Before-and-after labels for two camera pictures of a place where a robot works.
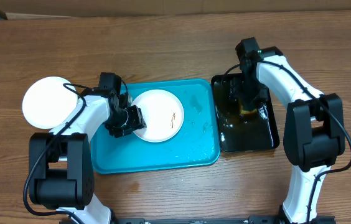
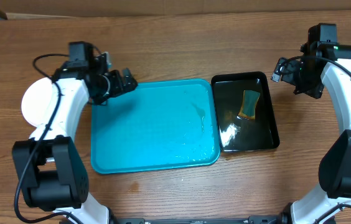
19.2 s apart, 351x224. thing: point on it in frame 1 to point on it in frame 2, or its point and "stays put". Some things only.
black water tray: (241, 130) stays put
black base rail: (252, 219) stays put
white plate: (163, 113) to (39, 100)
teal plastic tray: (196, 144) stays put
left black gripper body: (126, 121) to (107, 86)
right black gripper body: (251, 88) to (305, 79)
